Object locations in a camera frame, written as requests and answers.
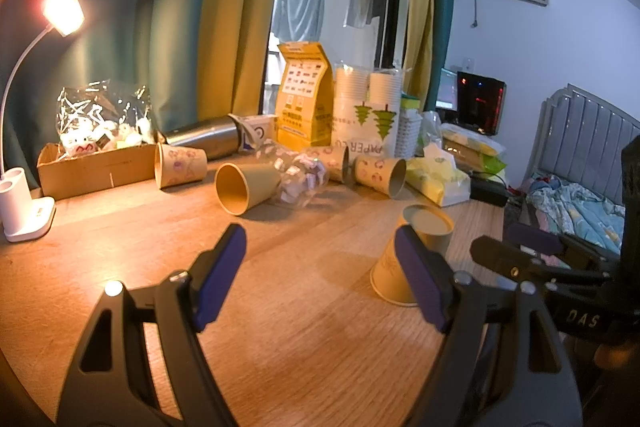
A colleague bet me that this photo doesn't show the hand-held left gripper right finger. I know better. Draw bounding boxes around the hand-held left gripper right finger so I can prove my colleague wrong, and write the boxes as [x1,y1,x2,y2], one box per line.
[394,224,583,427]

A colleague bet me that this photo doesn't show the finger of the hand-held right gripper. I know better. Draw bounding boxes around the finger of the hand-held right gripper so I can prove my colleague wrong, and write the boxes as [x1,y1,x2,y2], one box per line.
[470,234,608,288]
[507,223,623,265]

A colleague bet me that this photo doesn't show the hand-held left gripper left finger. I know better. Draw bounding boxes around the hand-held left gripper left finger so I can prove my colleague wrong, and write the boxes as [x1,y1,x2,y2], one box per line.
[57,223,247,427]

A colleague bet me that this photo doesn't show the yellow paper cup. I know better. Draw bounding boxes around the yellow paper cup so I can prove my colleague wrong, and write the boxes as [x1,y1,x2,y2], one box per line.
[215,163,282,216]
[370,204,456,307]

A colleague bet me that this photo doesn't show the purple patterned paper cup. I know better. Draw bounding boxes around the purple patterned paper cup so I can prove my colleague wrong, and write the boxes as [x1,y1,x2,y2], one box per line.
[305,146,350,184]
[354,156,408,199]
[154,143,208,190]

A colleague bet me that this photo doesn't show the blue printed blanket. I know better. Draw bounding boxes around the blue printed blanket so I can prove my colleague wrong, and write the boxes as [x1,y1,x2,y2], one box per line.
[522,174,626,253]

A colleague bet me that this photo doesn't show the black power adapter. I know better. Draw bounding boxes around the black power adapter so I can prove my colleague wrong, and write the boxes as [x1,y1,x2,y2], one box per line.
[470,179,508,208]

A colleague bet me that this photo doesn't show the yellow tissue pack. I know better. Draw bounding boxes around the yellow tissue pack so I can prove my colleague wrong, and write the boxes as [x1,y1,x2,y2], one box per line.
[405,147,472,208]

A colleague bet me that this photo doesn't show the green yellow packets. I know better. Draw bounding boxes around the green yellow packets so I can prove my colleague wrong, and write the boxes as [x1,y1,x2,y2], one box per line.
[440,123,508,172]

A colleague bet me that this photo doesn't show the grey padded headboard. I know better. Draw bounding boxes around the grey padded headboard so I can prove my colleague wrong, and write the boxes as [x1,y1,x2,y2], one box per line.
[524,83,640,208]

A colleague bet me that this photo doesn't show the clear bag of small packets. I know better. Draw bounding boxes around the clear bag of small packets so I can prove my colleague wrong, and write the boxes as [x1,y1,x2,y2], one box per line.
[250,144,351,208]

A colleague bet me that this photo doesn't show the steel thermos bottle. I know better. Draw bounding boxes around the steel thermos bottle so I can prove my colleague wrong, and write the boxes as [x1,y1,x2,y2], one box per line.
[164,116,248,160]

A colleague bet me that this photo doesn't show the black computer case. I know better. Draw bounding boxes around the black computer case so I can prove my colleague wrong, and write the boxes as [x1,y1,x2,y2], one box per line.
[456,71,507,136]

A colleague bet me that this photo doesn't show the small white blue box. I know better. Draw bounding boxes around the small white blue box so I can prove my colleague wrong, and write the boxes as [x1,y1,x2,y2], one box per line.
[235,114,278,152]

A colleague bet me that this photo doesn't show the brown cardboard box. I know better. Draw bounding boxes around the brown cardboard box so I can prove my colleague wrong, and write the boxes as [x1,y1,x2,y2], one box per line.
[37,142,161,201]

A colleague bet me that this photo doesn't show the pack of white paper cups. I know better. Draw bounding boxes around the pack of white paper cups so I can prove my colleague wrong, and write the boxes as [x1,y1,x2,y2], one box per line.
[332,64,405,158]

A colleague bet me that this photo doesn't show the clear bag of toys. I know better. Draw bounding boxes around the clear bag of toys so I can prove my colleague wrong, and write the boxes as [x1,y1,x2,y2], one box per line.
[56,79,157,155]

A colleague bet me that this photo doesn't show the yellow paper bag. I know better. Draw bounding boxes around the yellow paper bag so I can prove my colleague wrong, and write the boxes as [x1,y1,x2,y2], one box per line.
[276,41,334,148]

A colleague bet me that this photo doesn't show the white desk lamp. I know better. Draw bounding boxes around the white desk lamp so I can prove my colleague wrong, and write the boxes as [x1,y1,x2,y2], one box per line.
[0,0,86,244]

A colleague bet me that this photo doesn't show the teal and yellow curtain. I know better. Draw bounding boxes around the teal and yellow curtain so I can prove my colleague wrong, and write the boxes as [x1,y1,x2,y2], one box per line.
[402,0,457,108]
[0,0,298,188]

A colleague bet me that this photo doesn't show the hanging grey shirt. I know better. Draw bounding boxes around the hanging grey shirt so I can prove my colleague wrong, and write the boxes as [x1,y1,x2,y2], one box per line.
[343,0,379,28]

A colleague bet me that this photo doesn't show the hanging blue cloth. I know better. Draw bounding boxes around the hanging blue cloth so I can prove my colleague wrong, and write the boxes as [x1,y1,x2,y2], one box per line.
[272,0,329,42]

